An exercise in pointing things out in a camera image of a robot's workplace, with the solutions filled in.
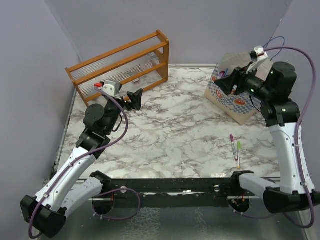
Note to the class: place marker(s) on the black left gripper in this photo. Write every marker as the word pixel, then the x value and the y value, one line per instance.
pixel 135 97

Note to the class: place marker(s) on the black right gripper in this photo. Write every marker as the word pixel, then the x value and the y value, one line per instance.
pixel 240 76

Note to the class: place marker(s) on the blue checkered paper bag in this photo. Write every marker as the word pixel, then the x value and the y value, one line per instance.
pixel 239 107

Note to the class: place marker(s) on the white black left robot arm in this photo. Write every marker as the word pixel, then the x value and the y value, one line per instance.
pixel 48 210

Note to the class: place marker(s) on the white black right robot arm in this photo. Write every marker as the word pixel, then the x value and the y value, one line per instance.
pixel 295 192

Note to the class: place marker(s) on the orange wooden rack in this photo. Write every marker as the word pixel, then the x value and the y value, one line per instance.
pixel 124 65

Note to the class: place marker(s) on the purple marker pen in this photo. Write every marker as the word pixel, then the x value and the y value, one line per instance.
pixel 233 147

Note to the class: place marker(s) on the green marker pen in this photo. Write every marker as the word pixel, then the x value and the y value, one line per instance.
pixel 239 147

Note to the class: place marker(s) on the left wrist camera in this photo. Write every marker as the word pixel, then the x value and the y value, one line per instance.
pixel 108 87

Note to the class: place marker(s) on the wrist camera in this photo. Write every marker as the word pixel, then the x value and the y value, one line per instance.
pixel 108 87
pixel 260 53

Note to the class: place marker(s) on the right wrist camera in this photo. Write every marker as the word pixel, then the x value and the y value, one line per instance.
pixel 260 53

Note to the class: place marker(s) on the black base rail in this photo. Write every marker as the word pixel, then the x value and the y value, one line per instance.
pixel 167 192

